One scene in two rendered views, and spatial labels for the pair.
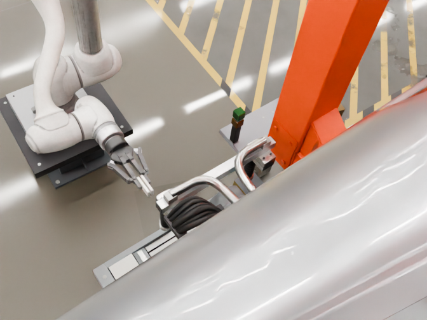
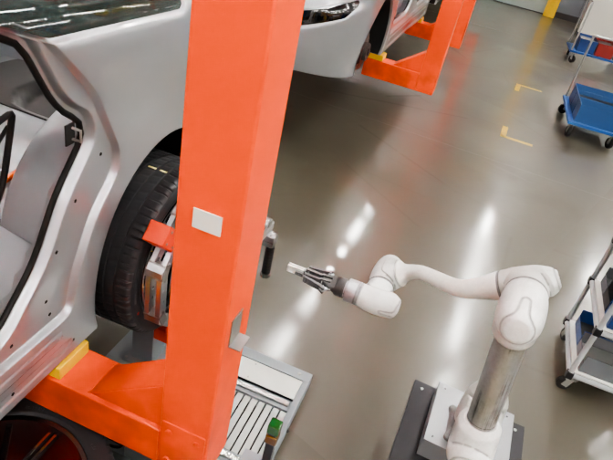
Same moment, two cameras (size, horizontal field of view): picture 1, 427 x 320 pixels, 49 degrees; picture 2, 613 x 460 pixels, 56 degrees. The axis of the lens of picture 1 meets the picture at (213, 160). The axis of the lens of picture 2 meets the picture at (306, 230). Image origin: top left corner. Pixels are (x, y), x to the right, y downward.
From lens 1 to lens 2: 231 cm
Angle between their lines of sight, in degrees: 85
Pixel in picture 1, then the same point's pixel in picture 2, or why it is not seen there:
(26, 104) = not seen: hidden behind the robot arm
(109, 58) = (458, 433)
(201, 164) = not seen: outside the picture
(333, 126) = (161, 374)
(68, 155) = (410, 407)
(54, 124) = (387, 262)
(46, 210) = (394, 415)
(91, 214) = (356, 430)
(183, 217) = not seen: hidden behind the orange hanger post
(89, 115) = (376, 283)
